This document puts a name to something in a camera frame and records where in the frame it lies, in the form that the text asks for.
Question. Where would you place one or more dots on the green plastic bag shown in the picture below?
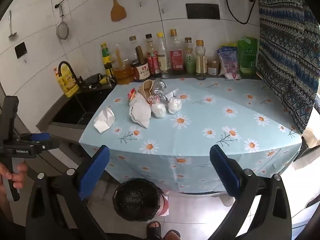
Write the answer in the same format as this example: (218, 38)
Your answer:
(247, 56)

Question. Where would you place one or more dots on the small glass jar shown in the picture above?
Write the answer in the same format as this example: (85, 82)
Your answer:
(213, 68)

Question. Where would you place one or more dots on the black wall socket panel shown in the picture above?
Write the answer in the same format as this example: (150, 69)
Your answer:
(202, 11)

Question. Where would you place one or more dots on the white plastic bag ball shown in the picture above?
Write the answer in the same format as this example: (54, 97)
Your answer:
(158, 110)

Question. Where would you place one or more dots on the dark bottle red label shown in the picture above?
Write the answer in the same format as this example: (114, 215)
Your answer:
(151, 60)

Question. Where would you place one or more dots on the clear bottle gold cap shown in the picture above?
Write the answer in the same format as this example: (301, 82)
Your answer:
(133, 42)

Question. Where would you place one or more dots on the crushed clear plastic bottle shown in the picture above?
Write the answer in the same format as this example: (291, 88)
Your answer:
(160, 86)

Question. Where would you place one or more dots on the metal hanging utensil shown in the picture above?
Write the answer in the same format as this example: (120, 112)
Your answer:
(12, 33)

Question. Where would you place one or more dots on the small black wall switch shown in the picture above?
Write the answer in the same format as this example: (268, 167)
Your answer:
(20, 50)

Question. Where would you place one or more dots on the red green snack wrapper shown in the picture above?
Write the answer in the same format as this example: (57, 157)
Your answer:
(131, 95)

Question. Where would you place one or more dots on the yellow cap bottle beige label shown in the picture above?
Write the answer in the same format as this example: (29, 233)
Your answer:
(201, 60)

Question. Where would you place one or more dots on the white tissue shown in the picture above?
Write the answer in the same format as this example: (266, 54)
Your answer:
(103, 120)

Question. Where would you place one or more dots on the green sauce bottle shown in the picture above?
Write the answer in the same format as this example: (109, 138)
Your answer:
(189, 60)

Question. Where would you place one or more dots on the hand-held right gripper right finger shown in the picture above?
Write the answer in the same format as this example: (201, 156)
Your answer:
(225, 172)

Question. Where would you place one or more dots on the person's left hand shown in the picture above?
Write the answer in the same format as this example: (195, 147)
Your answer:
(21, 173)

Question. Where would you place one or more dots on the white cloth bag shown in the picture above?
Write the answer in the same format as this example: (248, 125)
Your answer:
(140, 112)

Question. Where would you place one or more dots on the gold cap bottle red label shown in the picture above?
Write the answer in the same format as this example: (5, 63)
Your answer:
(177, 55)

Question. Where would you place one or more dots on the wooden spatula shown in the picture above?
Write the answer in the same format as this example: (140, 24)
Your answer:
(118, 10)

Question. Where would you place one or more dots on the yellow dish soap pouch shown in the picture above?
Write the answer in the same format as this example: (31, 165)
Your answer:
(66, 81)

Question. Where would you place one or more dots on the black sink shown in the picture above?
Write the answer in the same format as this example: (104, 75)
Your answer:
(80, 107)

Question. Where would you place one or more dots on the small white packet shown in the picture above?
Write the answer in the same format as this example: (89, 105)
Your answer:
(232, 76)

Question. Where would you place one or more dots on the blue patterned curtain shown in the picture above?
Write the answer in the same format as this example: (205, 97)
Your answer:
(285, 50)

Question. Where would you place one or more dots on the green bottle yellow label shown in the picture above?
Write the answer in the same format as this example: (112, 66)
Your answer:
(107, 60)

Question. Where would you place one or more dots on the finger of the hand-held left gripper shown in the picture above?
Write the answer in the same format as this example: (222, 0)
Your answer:
(40, 137)
(48, 145)

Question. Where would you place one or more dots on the orange wrapper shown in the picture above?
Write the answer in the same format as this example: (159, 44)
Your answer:
(153, 99)

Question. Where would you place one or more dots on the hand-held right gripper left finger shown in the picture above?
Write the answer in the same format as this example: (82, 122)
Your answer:
(95, 170)

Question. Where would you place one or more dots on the cream cloth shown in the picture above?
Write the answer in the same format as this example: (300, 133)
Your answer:
(312, 136)

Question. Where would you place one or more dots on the yellow sponge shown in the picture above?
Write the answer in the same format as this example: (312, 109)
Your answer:
(103, 80)

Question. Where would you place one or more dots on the person's right foot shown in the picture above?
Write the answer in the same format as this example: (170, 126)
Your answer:
(172, 235)

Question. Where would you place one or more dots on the clear bottle yellow cap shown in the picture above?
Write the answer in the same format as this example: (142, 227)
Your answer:
(163, 55)

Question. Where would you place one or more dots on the blue daisy print tablecloth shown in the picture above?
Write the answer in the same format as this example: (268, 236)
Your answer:
(200, 130)

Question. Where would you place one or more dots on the metal mesh strainer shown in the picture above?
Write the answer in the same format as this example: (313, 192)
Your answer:
(62, 31)

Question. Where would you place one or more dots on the bin with black bag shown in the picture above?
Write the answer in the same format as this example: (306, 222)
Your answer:
(137, 200)

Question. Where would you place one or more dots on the black faucet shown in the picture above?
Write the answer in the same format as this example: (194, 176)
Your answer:
(71, 71)

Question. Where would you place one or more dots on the pink blue plastic bag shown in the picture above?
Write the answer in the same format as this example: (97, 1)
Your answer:
(227, 61)

